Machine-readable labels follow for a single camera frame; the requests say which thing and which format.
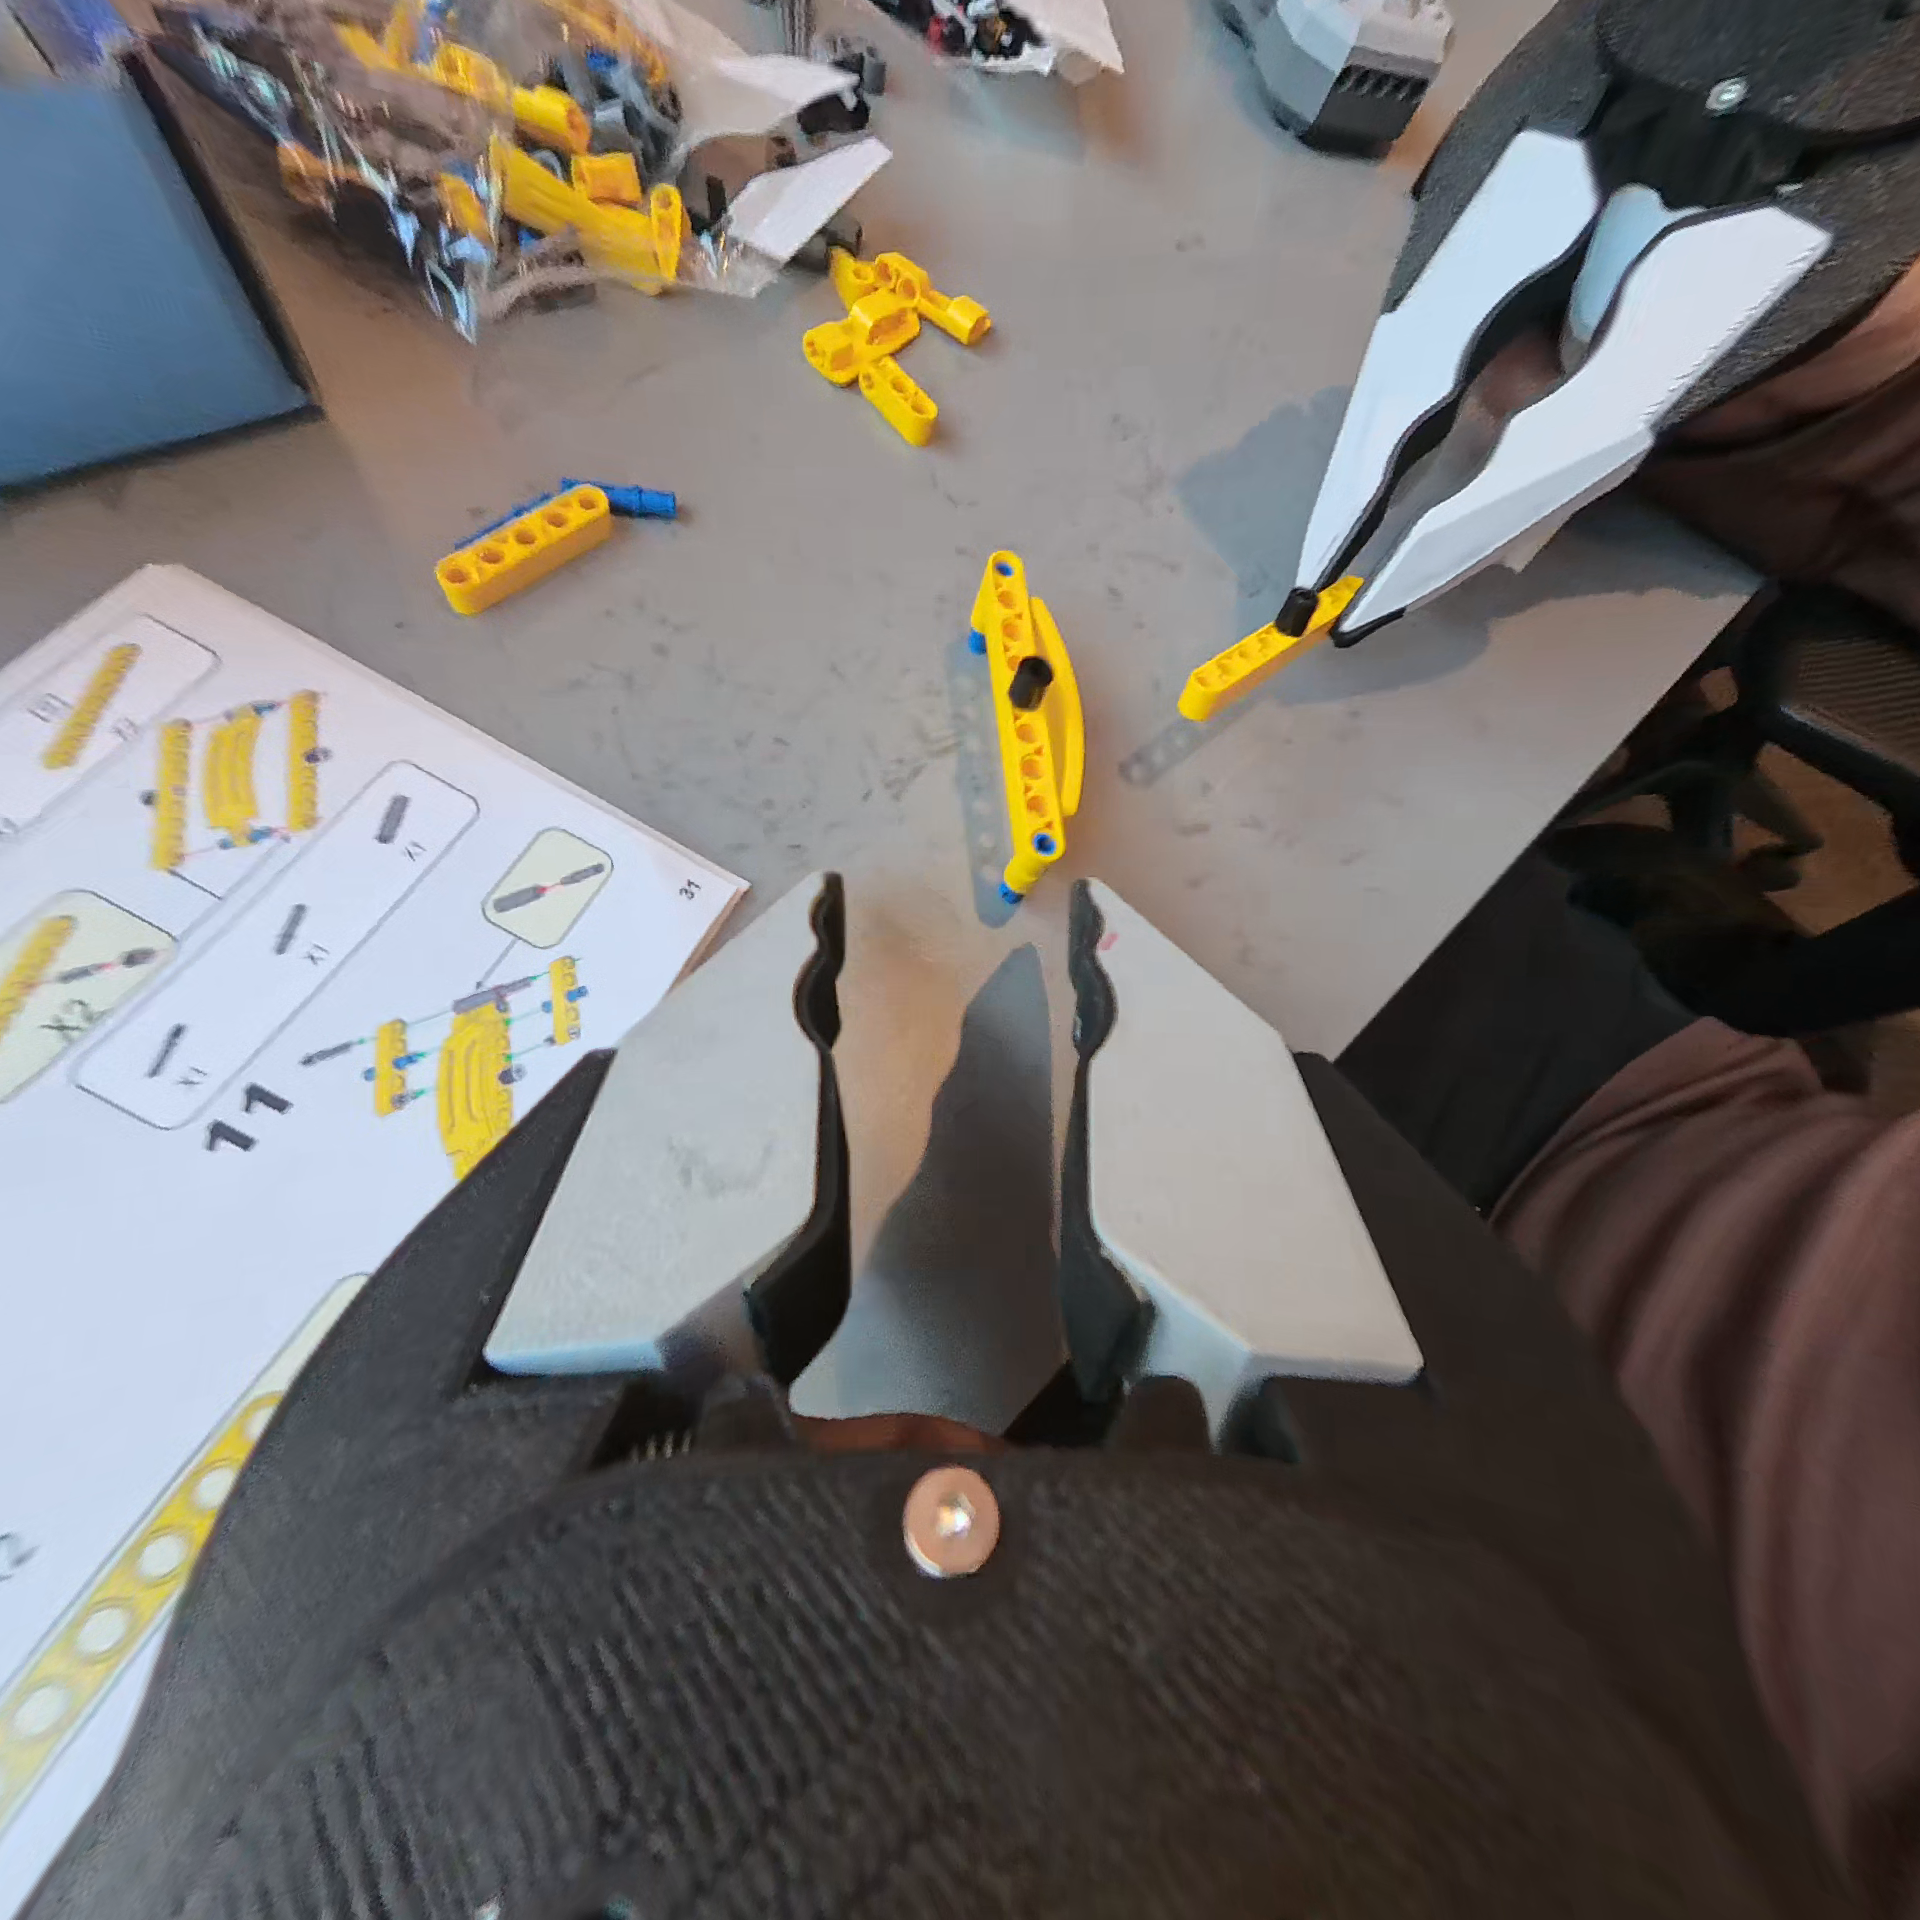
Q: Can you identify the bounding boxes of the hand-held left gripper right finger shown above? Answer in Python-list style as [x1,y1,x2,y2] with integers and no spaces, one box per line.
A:
[1054,874,1432,1417]

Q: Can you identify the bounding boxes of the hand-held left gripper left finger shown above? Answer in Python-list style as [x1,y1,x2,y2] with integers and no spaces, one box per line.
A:
[485,871,854,1393]

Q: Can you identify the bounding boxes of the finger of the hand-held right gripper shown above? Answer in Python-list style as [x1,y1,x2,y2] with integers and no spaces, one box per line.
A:
[1333,191,1835,646]
[1288,127,1609,623]

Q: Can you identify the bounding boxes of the long yellow nine-hole beam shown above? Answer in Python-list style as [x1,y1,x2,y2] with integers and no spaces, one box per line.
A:
[1176,574,1370,724]

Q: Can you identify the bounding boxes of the yellow beam black pin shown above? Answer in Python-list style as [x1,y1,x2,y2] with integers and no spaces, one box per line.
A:
[968,546,1069,921]

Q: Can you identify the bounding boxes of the yellow curved panel blue pins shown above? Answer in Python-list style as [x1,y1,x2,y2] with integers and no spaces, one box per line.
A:
[1021,595,1090,878]

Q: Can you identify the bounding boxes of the grey desk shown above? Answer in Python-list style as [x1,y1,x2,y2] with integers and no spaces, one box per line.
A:
[0,0,1772,1052]

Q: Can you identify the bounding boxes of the grey electronic control box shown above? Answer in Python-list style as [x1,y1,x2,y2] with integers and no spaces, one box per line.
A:
[1214,0,1460,159]

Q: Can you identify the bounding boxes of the black mesh chair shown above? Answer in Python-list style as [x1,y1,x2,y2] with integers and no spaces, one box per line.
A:
[1555,582,1920,1042]

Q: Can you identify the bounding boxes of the open white instruction manual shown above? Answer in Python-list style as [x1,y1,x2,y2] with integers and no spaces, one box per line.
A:
[0,562,754,1838]

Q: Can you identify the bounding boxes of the yellow angled beam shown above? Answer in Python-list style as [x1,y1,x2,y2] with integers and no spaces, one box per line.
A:
[840,247,1000,345]

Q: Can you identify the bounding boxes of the plastic bag of black parts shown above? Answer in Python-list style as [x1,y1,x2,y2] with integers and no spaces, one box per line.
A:
[868,0,1129,89]

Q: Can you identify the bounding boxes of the short yellow three-hole beam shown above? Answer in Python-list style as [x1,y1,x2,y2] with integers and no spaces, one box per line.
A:
[853,358,945,454]

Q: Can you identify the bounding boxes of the short yellow beam blue pin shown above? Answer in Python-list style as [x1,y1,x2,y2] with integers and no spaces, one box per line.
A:
[432,478,685,623]

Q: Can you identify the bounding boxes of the plastic bag of yellow parts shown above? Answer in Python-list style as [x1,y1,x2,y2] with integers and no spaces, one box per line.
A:
[144,0,898,350]

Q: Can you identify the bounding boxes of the blue kit box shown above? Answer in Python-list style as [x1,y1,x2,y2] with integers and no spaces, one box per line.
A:
[0,55,321,500]

